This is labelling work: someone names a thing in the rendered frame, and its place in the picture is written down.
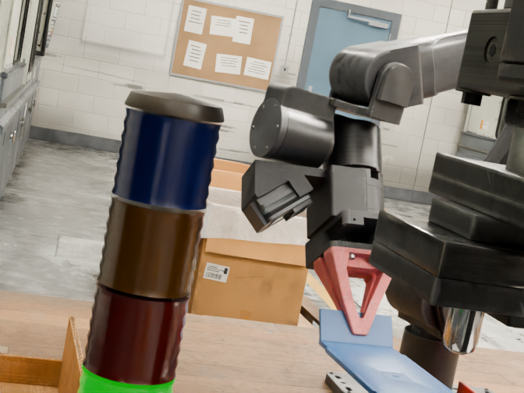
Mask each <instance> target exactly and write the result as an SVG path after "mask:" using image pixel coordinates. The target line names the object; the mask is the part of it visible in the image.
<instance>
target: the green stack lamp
mask: <svg viewBox="0 0 524 393"><path fill-rule="evenodd" d="M174 383H175V379H174V380H173V381H171V382H168V383H166V384H157V385H137V384H125V383H121V382H117V381H111V380H108V379H105V378H103V377H99V376H98V375H96V374H93V373H91V372H90V371H89V370H87V369H86V368H85V367H84V366H83V364H82V373H81V376H80V387H79V389H78V391H77V393H173V387H172V386H173V384H174Z"/></svg>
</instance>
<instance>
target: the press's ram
mask: <svg viewBox="0 0 524 393"><path fill-rule="evenodd" d="M518 103H519V100H516V99H510V100H509V101H508V104H507V108H506V112H505V118H504V121H505V123H506V124H507V125H511V126H515V128H514V131H513V135H512V141H511V146H510V149H509V153H508V160H507V163H506V165H499V164H495V163H490V162H485V161H478V160H473V159H468V158H460V157H456V156H454V155H450V154H446V153H441V152H437V153H436V156H435V160H434V166H433V171H432V175H431V179H430V185H429V189H428V190H429V192H430V193H433V194H436V195H438V196H440V197H443V198H445V199H447V200H444V199H439V198H433V199H432V204H431V208H430V214H429V217H425V216H420V215H415V214H406V213H400V212H395V211H386V210H379V215H378V219H377V226H376V230H375V233H374V239H375V240H374V241H373V245H372V249H371V253H370V260H369V264H371V265H373V266H374V267H375V268H377V269H378V270H380V271H382V272H383V273H385V274H386V275H387V276H389V277H390V278H392V279H394V280H395V281H397V282H398V283H399V284H401V285H403V286H404V287H405V288H407V289H408V290H409V291H411V292H413V293H414V294H416V295H417V296H419V297H420V298H421V299H423V300H425V301H426V302H428V303H429V304H430V305H432V306H443V307H449V310H448V316H447V320H446V324H445V328H444V334H443V339H444V346H445V347H446V348H447V349H449V350H450V351H451V352H453V353H456V354H459V355H465V354H469V353H472V352H474V350H475V348H476V347H477V345H478V341H479V338H480V332H481V328H482V324H483V318H484V314H485V313H486V314H488V315H489V316H491V317H493V318H494V319H496V320H498V321H500V322H501V323H502V324H504V325H506V326H507V327H513V328H520V329H524V114H522V113H518V112H516V111H517V107H518Z"/></svg>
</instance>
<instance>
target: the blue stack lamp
mask: <svg viewBox="0 0 524 393"><path fill-rule="evenodd" d="M123 125H124V129H123V131H122V134H121V141H122V142H121V144H120V147H119V158H118V160H117V162H116V169H117V171H116V173H115V176H114V184H115V185H114V186H113V188H112V193H114V194H115V195H117V196H119V197H122V198H125V199H128V200H133V201H136V202H140V203H143V204H150V205H154V206H159V207H168V208H175V209H182V210H203V209H206V208H207V198H208V196H209V185H210V184H211V180H212V178H211V173H212V171H213V168H214V157H215V155H216V153H217V146H216V145H217V143H218V141H219V130H220V128H221V125H222V124H221V123H216V122H204V121H198V120H192V119H184V118H179V117H175V116H170V115H162V114H158V113H154V112H148V111H144V110H140V109H137V108H132V107H126V117H125V118H124V120H123Z"/></svg>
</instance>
